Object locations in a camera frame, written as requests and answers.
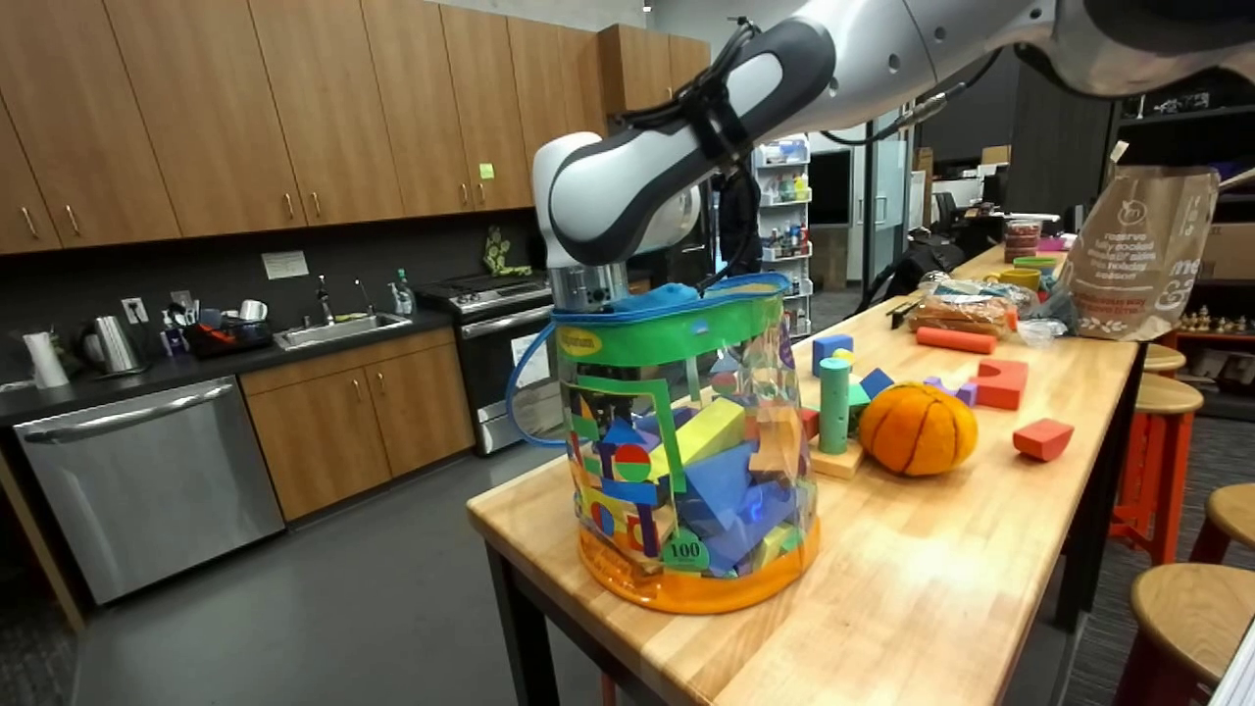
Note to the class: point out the blue foam block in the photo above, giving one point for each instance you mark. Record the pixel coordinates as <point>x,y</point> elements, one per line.
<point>878,381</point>

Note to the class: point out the green foam cylinder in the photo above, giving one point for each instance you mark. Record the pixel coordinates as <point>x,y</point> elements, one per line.
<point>832,405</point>

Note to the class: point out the bread loaf bag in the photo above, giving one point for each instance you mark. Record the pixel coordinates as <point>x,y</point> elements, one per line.
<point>968,304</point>

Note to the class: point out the red foam wedge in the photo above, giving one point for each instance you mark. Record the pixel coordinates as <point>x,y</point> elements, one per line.
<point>1040,440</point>

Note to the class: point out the stainless dishwasher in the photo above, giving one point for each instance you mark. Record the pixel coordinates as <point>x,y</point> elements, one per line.
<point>155,485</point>

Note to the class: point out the wooden stool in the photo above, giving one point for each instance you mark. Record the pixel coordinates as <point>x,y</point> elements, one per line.
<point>1190,619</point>

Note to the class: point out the red foam arch block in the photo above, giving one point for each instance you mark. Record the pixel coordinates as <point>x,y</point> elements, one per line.
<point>1003,381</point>

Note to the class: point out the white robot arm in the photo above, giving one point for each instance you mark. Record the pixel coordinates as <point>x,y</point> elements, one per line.
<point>611,197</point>

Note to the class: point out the clear plastic block bag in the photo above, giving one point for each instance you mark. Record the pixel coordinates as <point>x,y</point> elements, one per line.
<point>689,449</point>

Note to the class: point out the red foam cylinder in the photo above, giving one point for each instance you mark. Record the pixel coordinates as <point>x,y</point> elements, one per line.
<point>956,338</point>

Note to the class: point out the brown paper bag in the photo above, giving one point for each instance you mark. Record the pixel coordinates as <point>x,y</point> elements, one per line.
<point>1138,251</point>

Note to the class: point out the orange plush basketball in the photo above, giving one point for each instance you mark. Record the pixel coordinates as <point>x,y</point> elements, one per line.
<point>914,430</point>

